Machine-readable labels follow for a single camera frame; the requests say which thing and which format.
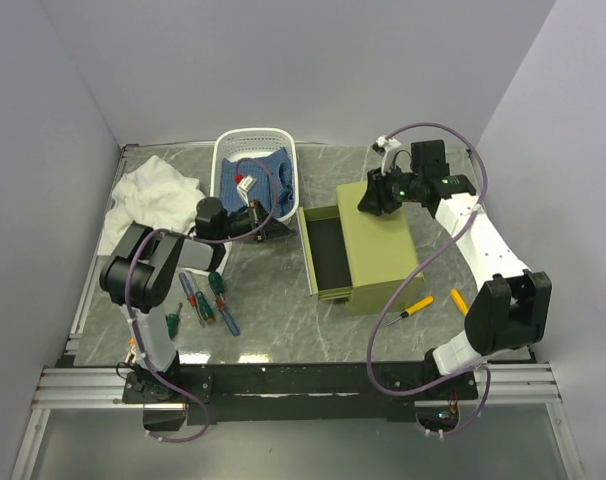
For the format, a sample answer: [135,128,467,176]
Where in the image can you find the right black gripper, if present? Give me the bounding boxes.
[358,163,423,218]

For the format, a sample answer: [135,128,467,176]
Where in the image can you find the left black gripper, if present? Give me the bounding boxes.
[217,200,296,243]

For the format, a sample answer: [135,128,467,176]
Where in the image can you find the olive green metal drawer box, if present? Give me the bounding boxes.
[336,182,419,316]

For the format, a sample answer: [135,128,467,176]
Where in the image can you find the yellow precision screwdriver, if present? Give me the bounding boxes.
[388,296,434,326]

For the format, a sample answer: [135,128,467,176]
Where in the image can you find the white cloth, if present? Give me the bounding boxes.
[97,155,205,256]

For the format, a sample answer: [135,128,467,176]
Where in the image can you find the yellow short screwdriver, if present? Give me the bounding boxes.
[450,289,469,316]

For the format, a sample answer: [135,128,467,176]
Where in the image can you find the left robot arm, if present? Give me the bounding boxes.
[99,197,294,402]

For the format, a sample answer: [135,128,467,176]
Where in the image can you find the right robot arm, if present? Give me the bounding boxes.
[358,137,552,399]

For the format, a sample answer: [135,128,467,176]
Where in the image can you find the blue checkered cloth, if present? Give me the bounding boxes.
[216,148,295,218]

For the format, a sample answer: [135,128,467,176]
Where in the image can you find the white plastic perforated basket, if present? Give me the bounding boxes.
[210,128,299,226]

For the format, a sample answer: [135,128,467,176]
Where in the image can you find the stubby green screwdriver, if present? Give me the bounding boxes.
[165,303,183,339]

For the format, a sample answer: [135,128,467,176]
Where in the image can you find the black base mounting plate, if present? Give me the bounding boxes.
[122,362,478,431]

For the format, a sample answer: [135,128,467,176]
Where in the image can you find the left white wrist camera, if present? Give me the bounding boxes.
[234,174,256,206]

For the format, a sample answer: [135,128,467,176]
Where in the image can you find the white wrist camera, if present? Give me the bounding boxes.
[372,136,402,175]
[234,174,256,206]

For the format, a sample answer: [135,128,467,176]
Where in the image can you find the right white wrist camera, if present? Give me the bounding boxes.
[372,136,402,175]

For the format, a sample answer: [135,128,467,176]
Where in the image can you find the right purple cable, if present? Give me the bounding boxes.
[366,121,492,437]

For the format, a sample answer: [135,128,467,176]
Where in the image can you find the purple cable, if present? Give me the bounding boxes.
[366,121,492,437]
[124,157,279,445]

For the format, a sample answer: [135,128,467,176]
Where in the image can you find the blue red handled screwdriver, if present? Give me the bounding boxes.
[215,296,241,337]

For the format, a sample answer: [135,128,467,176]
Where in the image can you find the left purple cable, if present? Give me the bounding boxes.
[124,157,279,445]

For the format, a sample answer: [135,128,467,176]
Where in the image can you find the orange handled pliers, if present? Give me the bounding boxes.
[123,337,137,365]

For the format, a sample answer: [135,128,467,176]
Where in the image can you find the aluminium frame rail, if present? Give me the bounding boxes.
[31,364,562,410]

